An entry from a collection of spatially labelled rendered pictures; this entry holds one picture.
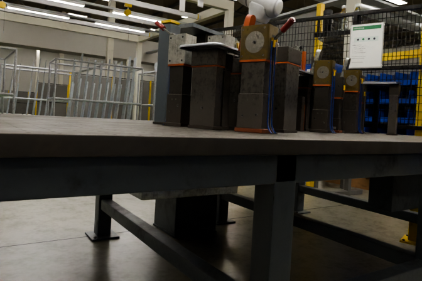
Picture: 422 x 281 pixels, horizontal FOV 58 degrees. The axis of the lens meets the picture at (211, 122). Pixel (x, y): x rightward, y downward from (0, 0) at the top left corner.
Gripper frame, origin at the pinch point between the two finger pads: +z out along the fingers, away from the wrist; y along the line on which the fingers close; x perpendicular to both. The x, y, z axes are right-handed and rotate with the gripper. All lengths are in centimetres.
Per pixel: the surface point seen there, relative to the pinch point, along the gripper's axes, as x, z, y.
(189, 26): -5.0, 11.1, 6.2
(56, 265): -43, 126, -37
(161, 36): -17.0, 17.2, 1.8
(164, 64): -16.5, 30.0, 4.6
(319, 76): 47, 29, 43
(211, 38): 1.1, 16.4, 14.8
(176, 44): -23.5, 24.2, 21.7
